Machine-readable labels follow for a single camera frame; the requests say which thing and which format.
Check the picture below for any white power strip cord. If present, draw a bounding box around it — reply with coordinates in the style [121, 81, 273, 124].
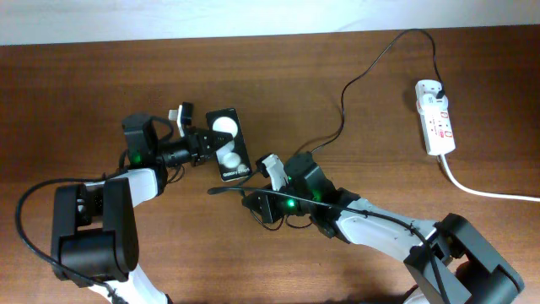
[437, 154, 540, 204]

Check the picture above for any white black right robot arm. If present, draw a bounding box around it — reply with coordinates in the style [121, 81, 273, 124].
[242, 153, 525, 303]

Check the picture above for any black Galaxy flip phone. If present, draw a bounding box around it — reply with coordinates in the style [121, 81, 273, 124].
[206, 108, 252, 182]

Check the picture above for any white charger adapter plug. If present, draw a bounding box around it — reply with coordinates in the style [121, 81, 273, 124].
[415, 79, 446, 100]

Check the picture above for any white power strip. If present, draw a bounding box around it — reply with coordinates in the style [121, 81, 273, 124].
[417, 96, 456, 156]

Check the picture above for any black charger cable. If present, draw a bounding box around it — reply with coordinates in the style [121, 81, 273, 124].
[234, 28, 446, 231]

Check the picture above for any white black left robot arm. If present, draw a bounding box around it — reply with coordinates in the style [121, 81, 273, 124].
[51, 113, 233, 303]

